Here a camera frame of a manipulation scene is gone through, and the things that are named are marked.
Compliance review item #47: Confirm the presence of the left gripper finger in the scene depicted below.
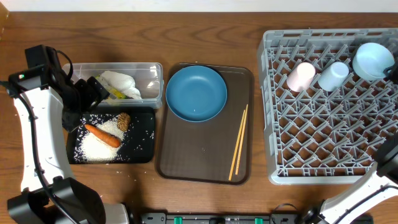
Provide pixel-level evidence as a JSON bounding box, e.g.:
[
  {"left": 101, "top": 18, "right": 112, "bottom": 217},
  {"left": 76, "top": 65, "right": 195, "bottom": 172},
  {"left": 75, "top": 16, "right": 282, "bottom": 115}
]
[
  {"left": 87, "top": 77, "right": 110, "bottom": 106},
  {"left": 74, "top": 78, "right": 98, "bottom": 112}
]

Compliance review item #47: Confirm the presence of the light blue rice bowl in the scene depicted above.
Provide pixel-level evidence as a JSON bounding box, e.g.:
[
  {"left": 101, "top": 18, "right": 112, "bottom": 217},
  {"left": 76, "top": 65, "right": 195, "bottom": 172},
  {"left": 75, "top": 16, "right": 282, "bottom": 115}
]
[{"left": 352, "top": 42, "right": 395, "bottom": 81}]

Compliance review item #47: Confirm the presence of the white napkin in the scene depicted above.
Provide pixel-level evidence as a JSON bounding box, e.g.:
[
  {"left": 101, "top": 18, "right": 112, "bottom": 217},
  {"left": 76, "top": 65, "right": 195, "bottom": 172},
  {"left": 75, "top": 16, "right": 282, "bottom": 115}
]
[{"left": 99, "top": 71, "right": 141, "bottom": 100}]

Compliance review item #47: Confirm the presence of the brown textured food piece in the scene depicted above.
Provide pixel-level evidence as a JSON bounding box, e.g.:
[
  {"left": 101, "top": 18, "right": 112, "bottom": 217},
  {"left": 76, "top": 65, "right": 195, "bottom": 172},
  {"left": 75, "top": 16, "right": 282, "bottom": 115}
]
[{"left": 117, "top": 113, "right": 131, "bottom": 132}]

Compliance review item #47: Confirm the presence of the orange carrot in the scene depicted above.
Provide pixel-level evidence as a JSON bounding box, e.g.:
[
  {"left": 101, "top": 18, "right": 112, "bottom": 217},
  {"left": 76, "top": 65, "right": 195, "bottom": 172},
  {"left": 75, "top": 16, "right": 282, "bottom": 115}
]
[{"left": 84, "top": 124, "right": 121, "bottom": 148}]

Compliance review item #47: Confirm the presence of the light blue cup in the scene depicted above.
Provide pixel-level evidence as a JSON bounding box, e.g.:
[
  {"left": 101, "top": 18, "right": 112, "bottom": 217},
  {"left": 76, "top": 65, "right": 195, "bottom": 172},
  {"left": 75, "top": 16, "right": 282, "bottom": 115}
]
[{"left": 318, "top": 62, "right": 349, "bottom": 91}]

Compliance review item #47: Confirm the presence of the pink cup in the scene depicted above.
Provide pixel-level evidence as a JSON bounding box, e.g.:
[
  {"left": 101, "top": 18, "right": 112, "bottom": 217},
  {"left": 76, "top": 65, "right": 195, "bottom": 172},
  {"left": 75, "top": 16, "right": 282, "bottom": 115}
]
[{"left": 287, "top": 62, "right": 315, "bottom": 92}]

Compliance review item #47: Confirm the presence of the yellow green snack wrapper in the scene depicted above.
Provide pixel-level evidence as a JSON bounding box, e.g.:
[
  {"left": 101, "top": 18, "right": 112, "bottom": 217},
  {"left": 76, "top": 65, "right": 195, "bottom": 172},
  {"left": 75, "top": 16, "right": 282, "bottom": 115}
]
[{"left": 95, "top": 76, "right": 126, "bottom": 100}]

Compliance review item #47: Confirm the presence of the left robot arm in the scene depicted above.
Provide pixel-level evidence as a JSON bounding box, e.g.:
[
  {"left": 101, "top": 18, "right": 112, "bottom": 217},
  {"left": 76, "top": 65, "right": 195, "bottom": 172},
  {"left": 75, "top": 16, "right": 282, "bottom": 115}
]
[{"left": 3, "top": 62, "right": 130, "bottom": 223}]

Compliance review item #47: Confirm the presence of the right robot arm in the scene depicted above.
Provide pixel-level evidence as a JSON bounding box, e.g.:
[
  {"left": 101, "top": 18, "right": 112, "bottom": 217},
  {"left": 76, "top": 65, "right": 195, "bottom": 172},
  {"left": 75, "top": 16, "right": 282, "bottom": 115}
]
[{"left": 297, "top": 135, "right": 397, "bottom": 223}]

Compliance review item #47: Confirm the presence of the grey dishwasher rack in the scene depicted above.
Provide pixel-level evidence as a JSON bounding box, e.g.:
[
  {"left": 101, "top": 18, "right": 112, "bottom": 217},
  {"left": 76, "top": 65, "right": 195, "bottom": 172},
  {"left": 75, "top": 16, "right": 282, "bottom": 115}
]
[{"left": 257, "top": 28, "right": 397, "bottom": 185}]

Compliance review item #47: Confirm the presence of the clear plastic bin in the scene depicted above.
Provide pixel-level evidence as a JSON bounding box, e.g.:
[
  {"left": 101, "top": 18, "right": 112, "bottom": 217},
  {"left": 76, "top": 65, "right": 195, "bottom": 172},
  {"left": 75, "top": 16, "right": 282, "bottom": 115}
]
[{"left": 62, "top": 62, "right": 164, "bottom": 109}]

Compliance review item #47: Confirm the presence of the white rice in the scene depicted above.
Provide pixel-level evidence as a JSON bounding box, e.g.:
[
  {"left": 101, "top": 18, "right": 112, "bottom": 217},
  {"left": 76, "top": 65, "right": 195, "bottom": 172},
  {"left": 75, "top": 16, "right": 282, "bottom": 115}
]
[{"left": 73, "top": 113, "right": 155, "bottom": 164}]

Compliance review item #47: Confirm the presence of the dark blue plate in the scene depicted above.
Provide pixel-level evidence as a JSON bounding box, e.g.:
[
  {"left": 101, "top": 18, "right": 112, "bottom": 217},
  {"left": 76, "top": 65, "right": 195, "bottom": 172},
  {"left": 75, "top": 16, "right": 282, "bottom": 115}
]
[{"left": 165, "top": 65, "right": 228, "bottom": 123}]

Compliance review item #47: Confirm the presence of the brown serving tray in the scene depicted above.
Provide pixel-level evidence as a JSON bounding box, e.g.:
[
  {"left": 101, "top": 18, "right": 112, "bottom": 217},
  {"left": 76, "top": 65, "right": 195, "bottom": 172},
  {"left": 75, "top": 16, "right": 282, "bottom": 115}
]
[{"left": 155, "top": 65, "right": 254, "bottom": 185}]

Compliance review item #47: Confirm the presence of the wooden chopstick left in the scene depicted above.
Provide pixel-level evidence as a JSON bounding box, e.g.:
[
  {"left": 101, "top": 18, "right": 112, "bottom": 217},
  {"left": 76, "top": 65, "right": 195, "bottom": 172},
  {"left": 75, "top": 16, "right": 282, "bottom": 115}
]
[{"left": 228, "top": 109, "right": 246, "bottom": 181}]

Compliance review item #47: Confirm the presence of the wooden chopstick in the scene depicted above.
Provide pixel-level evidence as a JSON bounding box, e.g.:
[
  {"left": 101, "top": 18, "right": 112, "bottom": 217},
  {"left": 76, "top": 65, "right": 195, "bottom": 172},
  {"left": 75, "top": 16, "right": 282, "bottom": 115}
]
[
  {"left": 228, "top": 109, "right": 246, "bottom": 181},
  {"left": 235, "top": 105, "right": 248, "bottom": 175}
]

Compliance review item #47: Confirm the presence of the wooden chopstick right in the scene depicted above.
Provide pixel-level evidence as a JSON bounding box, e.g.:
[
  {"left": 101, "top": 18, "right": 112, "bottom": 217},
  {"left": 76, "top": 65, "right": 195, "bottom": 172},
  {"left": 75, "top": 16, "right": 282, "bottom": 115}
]
[{"left": 235, "top": 105, "right": 248, "bottom": 175}]

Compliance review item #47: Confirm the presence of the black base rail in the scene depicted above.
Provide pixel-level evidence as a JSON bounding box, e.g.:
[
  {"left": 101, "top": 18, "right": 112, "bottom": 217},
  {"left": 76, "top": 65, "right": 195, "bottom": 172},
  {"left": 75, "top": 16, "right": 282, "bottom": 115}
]
[{"left": 137, "top": 213, "right": 299, "bottom": 224}]

